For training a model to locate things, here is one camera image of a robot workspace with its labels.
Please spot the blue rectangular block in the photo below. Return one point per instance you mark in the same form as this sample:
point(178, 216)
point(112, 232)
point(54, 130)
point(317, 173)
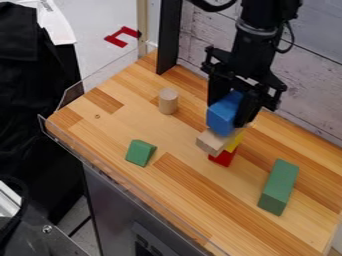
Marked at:
point(225, 115)

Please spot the black cloth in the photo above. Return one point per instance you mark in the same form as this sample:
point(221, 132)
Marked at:
point(31, 93)

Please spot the black post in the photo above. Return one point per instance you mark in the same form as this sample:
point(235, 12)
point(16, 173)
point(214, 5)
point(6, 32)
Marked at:
point(168, 35)

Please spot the yellow block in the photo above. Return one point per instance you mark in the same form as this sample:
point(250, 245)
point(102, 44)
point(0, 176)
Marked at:
point(236, 141)

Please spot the natural wooden block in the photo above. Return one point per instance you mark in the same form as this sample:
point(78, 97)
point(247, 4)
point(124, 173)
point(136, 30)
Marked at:
point(214, 142)

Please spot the wooden cylinder block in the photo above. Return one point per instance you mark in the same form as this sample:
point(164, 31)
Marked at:
point(168, 101)

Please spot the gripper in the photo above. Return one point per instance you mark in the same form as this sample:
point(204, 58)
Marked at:
point(242, 75)

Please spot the small green wedge block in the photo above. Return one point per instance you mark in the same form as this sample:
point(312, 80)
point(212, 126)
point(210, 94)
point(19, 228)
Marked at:
point(140, 152)

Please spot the red block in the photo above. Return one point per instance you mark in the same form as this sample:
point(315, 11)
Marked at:
point(223, 157)

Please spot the long green block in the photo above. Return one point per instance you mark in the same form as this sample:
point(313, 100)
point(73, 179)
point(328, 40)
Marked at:
point(279, 186)

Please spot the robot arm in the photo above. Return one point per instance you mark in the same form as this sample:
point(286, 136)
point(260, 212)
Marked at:
point(258, 30)

